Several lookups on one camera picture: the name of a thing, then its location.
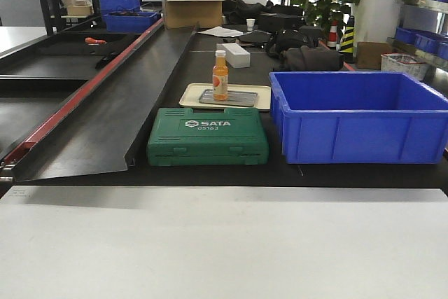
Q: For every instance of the small grey metal tray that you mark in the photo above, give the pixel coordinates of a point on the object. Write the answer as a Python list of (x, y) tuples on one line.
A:
[(234, 98)]

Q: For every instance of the cream plastic tray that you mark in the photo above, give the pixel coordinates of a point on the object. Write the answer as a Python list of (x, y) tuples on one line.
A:
[(191, 96)]

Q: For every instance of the green SATA tool case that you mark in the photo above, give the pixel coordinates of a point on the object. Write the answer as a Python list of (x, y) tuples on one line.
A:
[(182, 136)]

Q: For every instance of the orange juice bottle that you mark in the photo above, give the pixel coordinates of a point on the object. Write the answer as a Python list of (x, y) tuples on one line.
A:
[(220, 76)]

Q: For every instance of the white rectangular box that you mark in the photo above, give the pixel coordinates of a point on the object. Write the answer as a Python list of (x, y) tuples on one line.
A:
[(236, 56)]

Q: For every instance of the large blue plastic bin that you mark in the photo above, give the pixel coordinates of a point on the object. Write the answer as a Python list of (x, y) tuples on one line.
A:
[(357, 117)]

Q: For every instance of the black bag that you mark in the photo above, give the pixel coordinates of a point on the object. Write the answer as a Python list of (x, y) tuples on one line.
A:
[(284, 39)]

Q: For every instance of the dark folded jacket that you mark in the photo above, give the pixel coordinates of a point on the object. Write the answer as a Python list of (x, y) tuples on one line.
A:
[(310, 59)]

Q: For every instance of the white paper cup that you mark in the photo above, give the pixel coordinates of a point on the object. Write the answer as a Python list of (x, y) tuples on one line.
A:
[(250, 23)]

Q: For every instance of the black equipment case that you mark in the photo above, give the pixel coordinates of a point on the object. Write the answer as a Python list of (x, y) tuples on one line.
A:
[(272, 22)]

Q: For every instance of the black metal chute panel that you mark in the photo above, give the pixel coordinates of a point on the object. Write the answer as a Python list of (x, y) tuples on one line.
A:
[(102, 132)]

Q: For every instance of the large cardboard box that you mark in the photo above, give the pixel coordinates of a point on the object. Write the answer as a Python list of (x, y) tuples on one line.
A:
[(191, 13)]

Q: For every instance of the orange white traffic cone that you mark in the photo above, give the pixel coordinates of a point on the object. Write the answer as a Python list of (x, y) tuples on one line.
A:
[(333, 35)]

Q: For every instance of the blue bin on conveyor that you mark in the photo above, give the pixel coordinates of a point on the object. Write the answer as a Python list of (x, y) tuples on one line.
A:
[(136, 22)]

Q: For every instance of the stacked blue bin behind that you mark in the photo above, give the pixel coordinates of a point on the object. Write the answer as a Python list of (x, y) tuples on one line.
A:
[(107, 6)]

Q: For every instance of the brown cardboard box floor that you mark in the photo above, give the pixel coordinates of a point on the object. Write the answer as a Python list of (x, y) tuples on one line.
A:
[(369, 54)]

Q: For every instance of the white mesh basket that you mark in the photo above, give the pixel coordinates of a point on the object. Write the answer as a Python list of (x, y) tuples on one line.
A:
[(404, 63)]

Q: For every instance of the yellow black striped post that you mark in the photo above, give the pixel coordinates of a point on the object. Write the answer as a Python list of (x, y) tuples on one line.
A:
[(346, 45)]

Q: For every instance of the orange handled tool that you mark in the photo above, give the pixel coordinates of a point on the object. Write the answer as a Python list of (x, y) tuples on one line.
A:
[(92, 41)]

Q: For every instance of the red conveyor rail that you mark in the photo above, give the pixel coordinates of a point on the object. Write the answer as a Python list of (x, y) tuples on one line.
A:
[(19, 151)]

